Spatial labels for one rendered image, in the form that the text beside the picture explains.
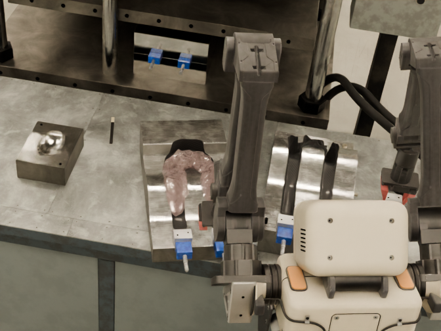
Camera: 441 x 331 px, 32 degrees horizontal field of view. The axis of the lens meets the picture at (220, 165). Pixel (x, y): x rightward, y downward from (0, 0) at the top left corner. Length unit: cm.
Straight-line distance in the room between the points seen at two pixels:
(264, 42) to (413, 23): 130
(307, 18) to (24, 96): 103
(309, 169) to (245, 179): 79
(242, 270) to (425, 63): 57
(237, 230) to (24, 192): 93
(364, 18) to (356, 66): 189
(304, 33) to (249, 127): 126
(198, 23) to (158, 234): 88
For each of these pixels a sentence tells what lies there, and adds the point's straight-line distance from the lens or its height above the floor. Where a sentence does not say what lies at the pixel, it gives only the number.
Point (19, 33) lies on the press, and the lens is 313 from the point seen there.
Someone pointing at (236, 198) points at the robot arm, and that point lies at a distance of 159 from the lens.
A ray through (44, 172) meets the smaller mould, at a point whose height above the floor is 84.
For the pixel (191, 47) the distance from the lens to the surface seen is 278.
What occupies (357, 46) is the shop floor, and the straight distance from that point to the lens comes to 482.
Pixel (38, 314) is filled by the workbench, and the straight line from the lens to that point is 263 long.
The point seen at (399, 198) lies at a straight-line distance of 225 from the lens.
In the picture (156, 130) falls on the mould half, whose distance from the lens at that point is 242.
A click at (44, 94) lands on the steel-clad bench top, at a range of 276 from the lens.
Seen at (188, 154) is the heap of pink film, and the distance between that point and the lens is 236.
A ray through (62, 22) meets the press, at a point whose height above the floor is 78.
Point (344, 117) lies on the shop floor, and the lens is 418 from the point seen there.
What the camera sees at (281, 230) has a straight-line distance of 214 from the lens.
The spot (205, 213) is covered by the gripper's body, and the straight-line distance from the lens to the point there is 191.
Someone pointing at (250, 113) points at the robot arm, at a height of 152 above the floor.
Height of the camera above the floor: 240
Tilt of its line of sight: 40 degrees down
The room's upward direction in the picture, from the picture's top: 7 degrees clockwise
